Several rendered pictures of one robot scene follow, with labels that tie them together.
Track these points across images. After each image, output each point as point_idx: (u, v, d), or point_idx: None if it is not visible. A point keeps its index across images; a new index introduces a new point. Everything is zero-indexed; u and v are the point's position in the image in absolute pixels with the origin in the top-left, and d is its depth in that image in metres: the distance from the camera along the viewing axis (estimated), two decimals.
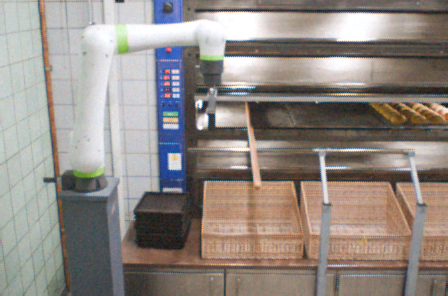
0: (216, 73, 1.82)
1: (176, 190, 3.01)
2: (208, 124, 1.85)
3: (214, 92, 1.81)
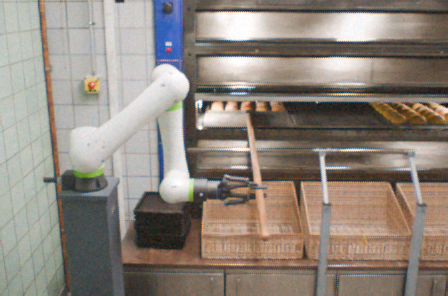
0: (206, 201, 1.94)
1: None
2: None
3: (227, 205, 1.95)
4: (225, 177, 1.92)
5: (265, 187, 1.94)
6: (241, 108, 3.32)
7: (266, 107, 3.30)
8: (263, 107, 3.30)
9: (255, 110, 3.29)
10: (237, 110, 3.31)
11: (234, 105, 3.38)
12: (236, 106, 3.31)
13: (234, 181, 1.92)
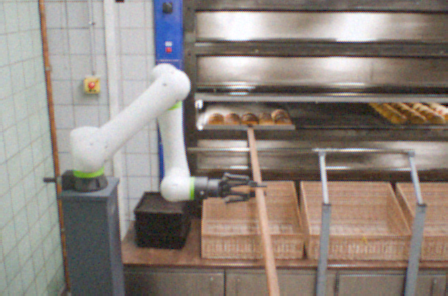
0: (206, 199, 1.96)
1: None
2: None
3: (228, 203, 1.97)
4: (225, 175, 1.94)
5: (265, 185, 1.96)
6: (242, 122, 2.94)
7: (270, 121, 2.93)
8: (266, 121, 2.92)
9: (258, 124, 2.91)
10: (237, 124, 2.93)
11: (234, 119, 3.00)
12: (236, 120, 2.93)
13: (234, 179, 1.94)
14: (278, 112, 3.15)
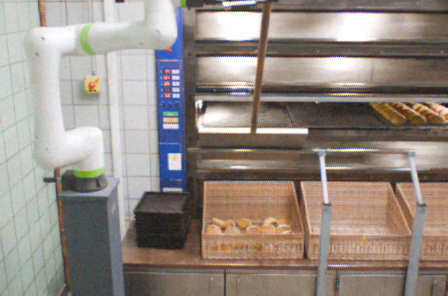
0: None
1: (176, 190, 3.01)
2: (269, 2, 1.54)
3: (229, 6, 1.51)
4: None
5: None
6: None
7: (271, 228, 2.84)
8: (267, 228, 2.84)
9: (263, 128, 2.43)
10: (228, 223, 2.87)
11: (235, 231, 2.82)
12: (231, 226, 2.87)
13: None
14: (283, 228, 2.84)
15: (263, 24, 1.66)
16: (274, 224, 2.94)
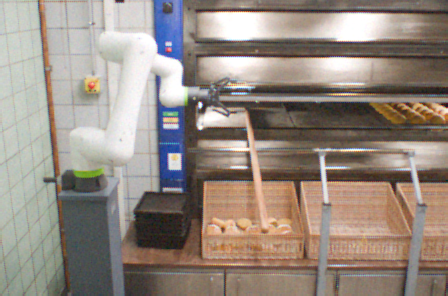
0: (198, 105, 2.31)
1: (176, 190, 3.01)
2: (238, 110, 2.34)
3: (212, 111, 2.32)
4: (210, 84, 2.29)
5: (244, 83, 2.30)
6: None
7: (271, 228, 2.84)
8: None
9: (254, 108, 3.36)
10: (228, 223, 2.87)
11: (235, 231, 2.82)
12: (231, 226, 2.87)
13: (219, 82, 2.28)
14: (283, 228, 2.84)
15: None
16: (274, 224, 2.94)
